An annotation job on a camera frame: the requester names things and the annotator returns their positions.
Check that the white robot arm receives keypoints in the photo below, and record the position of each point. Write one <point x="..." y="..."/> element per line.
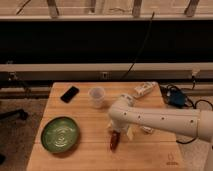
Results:
<point x="188" y="122"/>

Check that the black chair base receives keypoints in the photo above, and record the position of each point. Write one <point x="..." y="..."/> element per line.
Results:
<point x="20" y="113"/>

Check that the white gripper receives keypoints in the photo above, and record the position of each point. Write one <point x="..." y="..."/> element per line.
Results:
<point x="126" y="129"/>

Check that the green bowl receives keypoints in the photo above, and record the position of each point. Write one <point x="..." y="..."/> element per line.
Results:
<point x="60" y="135"/>

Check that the red pepper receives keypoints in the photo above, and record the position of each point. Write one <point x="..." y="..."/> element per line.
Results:
<point x="115" y="138"/>

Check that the white ceramic cup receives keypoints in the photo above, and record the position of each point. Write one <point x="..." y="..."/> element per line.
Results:
<point x="97" y="96"/>

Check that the blue black device on floor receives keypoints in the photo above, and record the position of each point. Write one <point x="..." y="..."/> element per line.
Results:
<point x="176" y="97"/>

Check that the white tube package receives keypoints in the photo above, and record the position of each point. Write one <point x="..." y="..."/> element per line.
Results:
<point x="143" y="89"/>

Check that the black smartphone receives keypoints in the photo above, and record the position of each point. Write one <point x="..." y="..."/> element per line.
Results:
<point x="69" y="94"/>

